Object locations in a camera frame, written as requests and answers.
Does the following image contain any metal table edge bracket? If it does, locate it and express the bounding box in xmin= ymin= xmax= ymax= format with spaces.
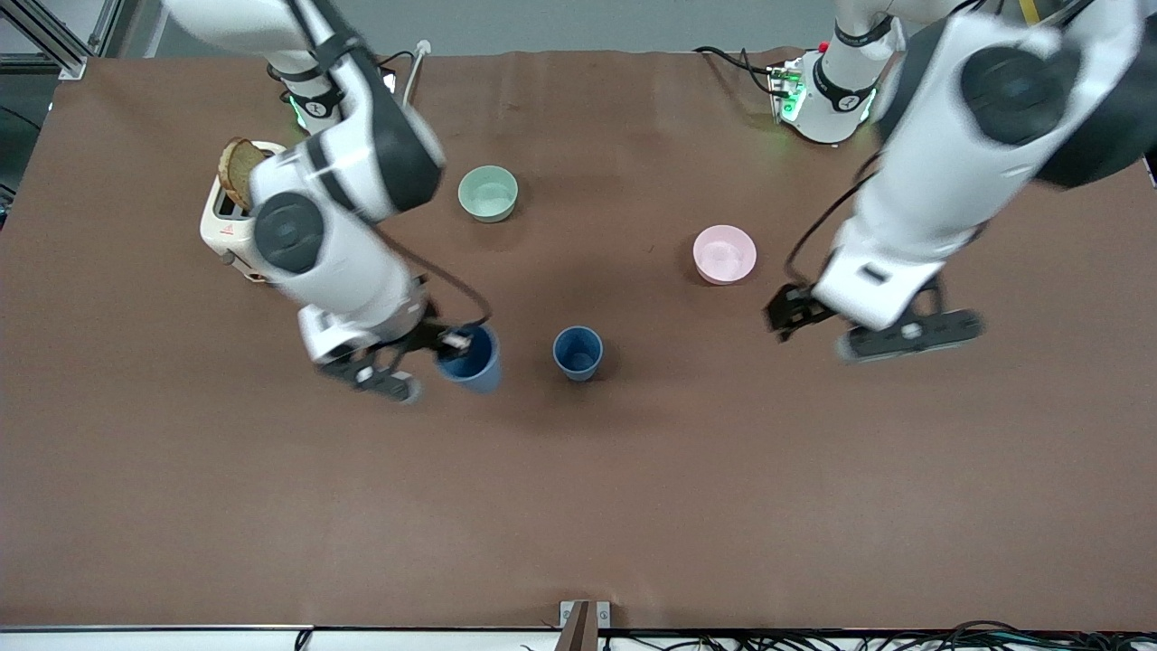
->
xmin=559 ymin=600 xmax=612 ymax=651

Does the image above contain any aluminium frame profile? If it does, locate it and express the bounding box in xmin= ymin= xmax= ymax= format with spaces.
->
xmin=0 ymin=0 xmax=127 ymax=80

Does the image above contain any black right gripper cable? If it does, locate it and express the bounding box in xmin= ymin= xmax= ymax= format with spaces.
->
xmin=375 ymin=231 xmax=494 ymax=328

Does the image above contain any green bowl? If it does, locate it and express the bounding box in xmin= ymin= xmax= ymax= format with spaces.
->
xmin=457 ymin=165 xmax=520 ymax=223

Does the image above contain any blue plastic cup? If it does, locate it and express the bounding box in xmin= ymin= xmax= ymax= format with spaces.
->
xmin=436 ymin=324 xmax=503 ymax=395
xmin=552 ymin=325 xmax=605 ymax=382

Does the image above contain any cream white toaster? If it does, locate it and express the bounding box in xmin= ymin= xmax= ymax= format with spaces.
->
xmin=199 ymin=140 xmax=299 ymax=286

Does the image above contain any white toaster power cable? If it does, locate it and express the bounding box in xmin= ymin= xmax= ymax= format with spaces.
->
xmin=398 ymin=40 xmax=433 ymax=109

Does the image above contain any brown bread slice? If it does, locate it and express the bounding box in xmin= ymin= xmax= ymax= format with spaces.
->
xmin=218 ymin=137 xmax=268 ymax=213

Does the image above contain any black base power cable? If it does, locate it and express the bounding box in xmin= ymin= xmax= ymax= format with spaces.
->
xmin=694 ymin=45 xmax=789 ymax=96

